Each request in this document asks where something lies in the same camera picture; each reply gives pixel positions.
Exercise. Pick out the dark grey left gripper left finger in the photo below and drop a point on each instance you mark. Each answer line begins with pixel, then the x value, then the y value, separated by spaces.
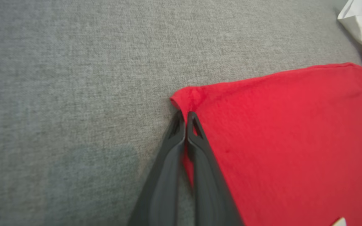
pixel 162 188

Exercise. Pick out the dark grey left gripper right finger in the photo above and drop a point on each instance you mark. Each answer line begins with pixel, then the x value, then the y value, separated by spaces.
pixel 209 194

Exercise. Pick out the red jersey with white sleeves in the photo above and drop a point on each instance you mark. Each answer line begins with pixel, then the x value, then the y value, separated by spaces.
pixel 294 141

